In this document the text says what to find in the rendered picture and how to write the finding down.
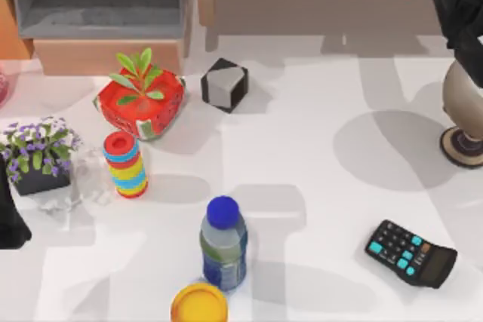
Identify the black and grey cube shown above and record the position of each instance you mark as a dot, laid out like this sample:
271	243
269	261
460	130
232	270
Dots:
222	86

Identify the red pot with green plant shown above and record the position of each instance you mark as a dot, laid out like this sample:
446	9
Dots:
151	107

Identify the bottle with blue cap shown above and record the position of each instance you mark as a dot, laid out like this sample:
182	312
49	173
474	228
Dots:
223	250

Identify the stack of coloured rings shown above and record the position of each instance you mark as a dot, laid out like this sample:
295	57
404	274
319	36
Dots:
126	171

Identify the clear glass cup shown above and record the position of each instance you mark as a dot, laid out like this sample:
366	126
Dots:
90	178

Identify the pale wooden drawer front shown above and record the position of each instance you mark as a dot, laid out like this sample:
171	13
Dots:
105	56

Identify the black calculator with teal keys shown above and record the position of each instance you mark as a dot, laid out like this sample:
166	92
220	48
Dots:
407	252

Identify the purple flowers in black pot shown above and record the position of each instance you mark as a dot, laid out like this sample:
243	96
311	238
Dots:
37	148

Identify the round beige and dark coaster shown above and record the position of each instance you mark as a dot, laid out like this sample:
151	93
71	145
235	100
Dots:
458	152

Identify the pink translucent bowl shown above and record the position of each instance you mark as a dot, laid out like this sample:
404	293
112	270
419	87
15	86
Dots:
3	86

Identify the tan and black figurine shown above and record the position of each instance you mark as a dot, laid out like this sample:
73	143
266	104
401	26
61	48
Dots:
460	16

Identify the wooden cupboard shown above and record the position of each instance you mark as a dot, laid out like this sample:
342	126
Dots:
11	28

